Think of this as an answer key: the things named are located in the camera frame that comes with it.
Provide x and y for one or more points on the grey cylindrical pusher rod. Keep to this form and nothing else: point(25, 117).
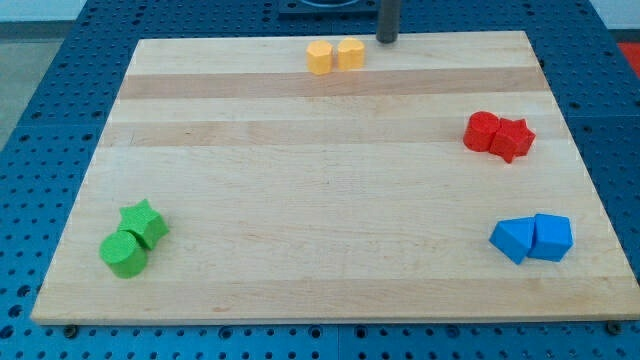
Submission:
point(388, 21)

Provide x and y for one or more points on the red cylinder block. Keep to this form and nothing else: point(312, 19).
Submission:
point(481, 129)

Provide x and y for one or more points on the wooden board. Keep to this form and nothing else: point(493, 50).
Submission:
point(342, 198)

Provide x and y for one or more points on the yellow heart block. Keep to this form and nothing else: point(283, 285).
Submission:
point(351, 54)

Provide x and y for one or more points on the yellow hexagon block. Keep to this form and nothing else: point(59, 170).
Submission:
point(319, 57)

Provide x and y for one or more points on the red star block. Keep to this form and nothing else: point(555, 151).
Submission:
point(512, 139)

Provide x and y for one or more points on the blue triangle block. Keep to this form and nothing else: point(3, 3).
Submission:
point(514, 238)

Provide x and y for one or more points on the blue cube block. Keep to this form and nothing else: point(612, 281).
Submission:
point(552, 237)

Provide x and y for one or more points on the green star block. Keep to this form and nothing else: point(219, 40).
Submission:
point(144, 223)

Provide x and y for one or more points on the green cylinder block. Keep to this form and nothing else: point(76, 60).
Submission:
point(123, 255)

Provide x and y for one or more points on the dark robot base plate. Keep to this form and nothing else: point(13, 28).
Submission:
point(297, 8)

